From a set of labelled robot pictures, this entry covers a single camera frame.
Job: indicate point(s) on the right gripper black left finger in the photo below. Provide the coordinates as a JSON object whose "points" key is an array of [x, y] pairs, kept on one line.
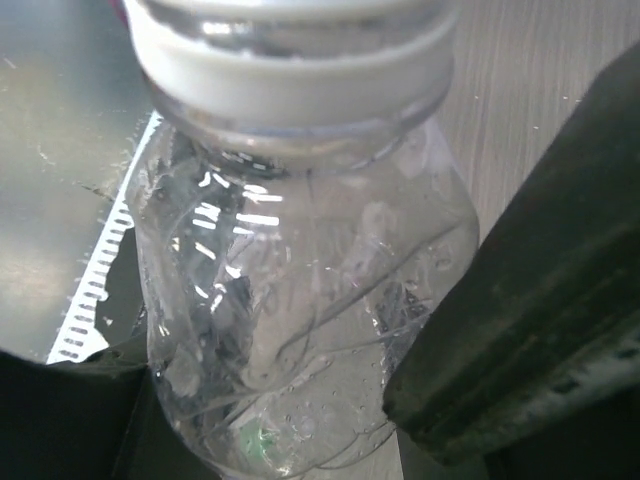
{"points": [[97, 419]]}

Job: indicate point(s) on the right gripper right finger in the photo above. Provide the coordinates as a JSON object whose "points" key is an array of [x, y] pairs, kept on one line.
{"points": [[599, 442]]}

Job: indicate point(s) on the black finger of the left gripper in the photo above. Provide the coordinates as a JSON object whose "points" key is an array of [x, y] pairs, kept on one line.
{"points": [[545, 321]]}

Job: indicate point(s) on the clear plastic bottle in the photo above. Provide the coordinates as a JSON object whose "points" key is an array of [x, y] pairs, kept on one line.
{"points": [[285, 277]]}

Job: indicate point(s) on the white bottle cap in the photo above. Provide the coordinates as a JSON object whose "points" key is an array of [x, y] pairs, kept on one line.
{"points": [[269, 66]]}

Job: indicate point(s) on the white cable duct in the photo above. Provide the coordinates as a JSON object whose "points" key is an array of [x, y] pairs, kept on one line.
{"points": [[78, 337]]}

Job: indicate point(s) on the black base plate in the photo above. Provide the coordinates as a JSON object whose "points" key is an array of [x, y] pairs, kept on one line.
{"points": [[122, 315]]}

